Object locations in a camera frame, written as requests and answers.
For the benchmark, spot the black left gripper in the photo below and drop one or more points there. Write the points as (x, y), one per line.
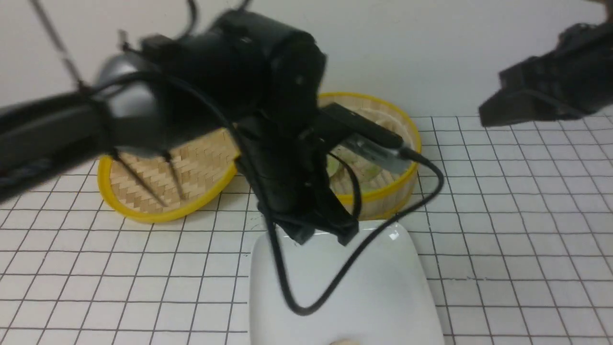
(285, 162)

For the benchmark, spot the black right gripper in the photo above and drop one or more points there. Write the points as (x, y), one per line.
(568, 83)

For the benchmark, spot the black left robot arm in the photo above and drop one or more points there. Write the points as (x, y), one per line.
(255, 76)

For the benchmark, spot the white square plate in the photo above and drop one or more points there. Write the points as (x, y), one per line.
(384, 299)

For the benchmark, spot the bamboo steamer basket yellow rim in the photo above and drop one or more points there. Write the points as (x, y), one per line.
(288, 141)

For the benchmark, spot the woven bamboo steamer lid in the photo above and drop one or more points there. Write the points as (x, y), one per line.
(150, 191)

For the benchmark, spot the grid-patterned white tablecloth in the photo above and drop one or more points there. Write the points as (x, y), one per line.
(517, 249)

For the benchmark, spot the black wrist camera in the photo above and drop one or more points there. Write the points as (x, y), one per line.
(337, 125)

